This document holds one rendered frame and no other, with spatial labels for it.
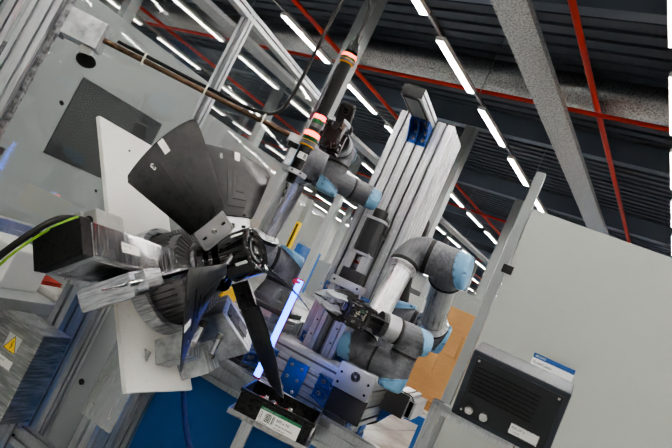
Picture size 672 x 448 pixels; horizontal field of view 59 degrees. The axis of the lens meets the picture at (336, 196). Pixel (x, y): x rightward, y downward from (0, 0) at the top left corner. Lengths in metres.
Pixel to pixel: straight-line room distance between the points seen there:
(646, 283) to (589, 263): 0.27
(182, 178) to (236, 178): 0.30
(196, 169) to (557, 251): 2.23
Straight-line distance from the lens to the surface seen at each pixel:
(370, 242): 2.40
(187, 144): 1.38
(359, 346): 1.73
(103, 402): 1.55
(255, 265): 1.43
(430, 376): 9.65
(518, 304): 3.19
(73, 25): 1.63
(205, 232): 1.44
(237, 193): 1.61
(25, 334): 1.60
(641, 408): 3.20
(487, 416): 1.70
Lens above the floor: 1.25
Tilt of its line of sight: 7 degrees up
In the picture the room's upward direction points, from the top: 25 degrees clockwise
